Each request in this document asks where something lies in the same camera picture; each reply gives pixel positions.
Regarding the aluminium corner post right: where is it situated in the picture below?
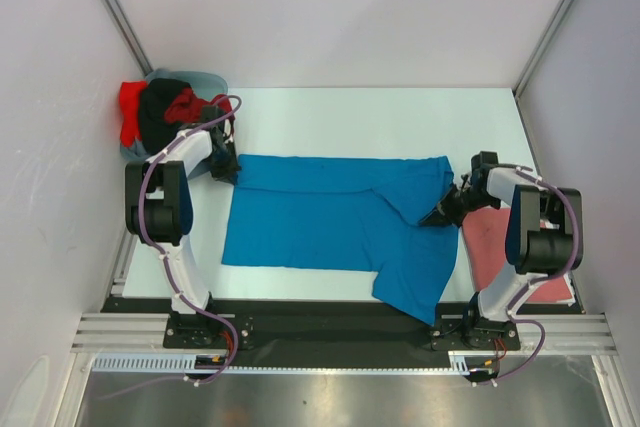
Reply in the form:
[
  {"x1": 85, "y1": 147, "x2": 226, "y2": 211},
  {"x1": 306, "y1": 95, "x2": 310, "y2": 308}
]
[{"x1": 512, "y1": 0, "x2": 577, "y2": 101}]

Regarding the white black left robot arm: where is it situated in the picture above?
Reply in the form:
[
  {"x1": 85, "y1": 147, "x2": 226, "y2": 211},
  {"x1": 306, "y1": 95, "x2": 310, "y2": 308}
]
[{"x1": 125, "y1": 96, "x2": 241, "y2": 350}]

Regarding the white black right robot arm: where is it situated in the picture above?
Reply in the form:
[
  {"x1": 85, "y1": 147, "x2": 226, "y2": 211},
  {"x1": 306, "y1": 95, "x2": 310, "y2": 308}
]
[{"x1": 419, "y1": 151, "x2": 584, "y2": 348}]

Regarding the black t-shirt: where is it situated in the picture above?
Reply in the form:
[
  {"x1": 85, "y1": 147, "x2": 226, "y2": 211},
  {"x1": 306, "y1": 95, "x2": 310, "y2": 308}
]
[{"x1": 137, "y1": 78, "x2": 191, "y2": 155}]

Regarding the aluminium corner post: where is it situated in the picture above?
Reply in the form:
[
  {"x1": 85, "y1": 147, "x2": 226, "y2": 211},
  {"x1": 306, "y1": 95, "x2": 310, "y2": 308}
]
[
  {"x1": 512, "y1": 0, "x2": 577, "y2": 101},
  {"x1": 101, "y1": 0, "x2": 153, "y2": 75}
]

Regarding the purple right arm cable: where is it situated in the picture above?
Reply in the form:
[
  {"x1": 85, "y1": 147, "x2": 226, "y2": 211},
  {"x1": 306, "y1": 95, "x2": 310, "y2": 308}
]
[{"x1": 509, "y1": 166, "x2": 581, "y2": 318}]

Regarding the folded pink t-shirt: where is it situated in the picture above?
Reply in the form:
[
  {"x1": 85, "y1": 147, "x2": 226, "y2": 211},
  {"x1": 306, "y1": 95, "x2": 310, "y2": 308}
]
[{"x1": 462, "y1": 207, "x2": 576, "y2": 306}]

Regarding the aluminium front rail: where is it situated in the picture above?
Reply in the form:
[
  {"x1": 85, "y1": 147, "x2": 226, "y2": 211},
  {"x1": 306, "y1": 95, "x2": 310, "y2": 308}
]
[{"x1": 73, "y1": 313, "x2": 618, "y2": 356}]

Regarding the bright red t-shirt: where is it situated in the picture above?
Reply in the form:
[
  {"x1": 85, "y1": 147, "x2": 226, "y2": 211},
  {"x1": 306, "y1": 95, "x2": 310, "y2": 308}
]
[{"x1": 118, "y1": 80, "x2": 147, "y2": 148}]

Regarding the grey plastic basket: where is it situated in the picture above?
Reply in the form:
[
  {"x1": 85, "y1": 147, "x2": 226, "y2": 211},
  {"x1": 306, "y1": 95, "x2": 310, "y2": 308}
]
[{"x1": 118, "y1": 67, "x2": 230, "y2": 163}]

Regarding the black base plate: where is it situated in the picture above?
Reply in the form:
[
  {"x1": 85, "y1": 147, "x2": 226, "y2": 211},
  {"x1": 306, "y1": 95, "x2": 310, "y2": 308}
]
[{"x1": 100, "y1": 297, "x2": 581, "y2": 369}]

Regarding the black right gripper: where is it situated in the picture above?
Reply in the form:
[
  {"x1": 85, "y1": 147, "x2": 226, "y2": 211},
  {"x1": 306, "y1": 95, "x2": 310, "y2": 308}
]
[{"x1": 419, "y1": 181, "x2": 501, "y2": 228}]

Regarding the blue t-shirt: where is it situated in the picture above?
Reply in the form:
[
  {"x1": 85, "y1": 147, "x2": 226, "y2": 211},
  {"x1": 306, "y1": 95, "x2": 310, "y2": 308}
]
[{"x1": 222, "y1": 154, "x2": 458, "y2": 324}]

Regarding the dark red t-shirt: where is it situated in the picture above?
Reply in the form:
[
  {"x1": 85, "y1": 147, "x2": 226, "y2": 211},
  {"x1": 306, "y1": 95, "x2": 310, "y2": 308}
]
[{"x1": 164, "y1": 88, "x2": 232, "y2": 127}]

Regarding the grey t-shirt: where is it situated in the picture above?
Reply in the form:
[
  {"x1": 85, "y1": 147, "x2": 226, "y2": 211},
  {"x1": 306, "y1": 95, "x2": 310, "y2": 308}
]
[{"x1": 120, "y1": 139, "x2": 150, "y2": 162}]

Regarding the aluminium corner post left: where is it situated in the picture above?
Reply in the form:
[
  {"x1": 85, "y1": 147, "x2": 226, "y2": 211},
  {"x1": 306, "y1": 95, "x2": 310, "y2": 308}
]
[{"x1": 101, "y1": 0, "x2": 153, "y2": 75}]

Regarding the white slotted cable duct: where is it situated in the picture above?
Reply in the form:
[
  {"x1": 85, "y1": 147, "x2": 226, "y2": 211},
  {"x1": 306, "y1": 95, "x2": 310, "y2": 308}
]
[{"x1": 92, "y1": 353, "x2": 496, "y2": 376}]

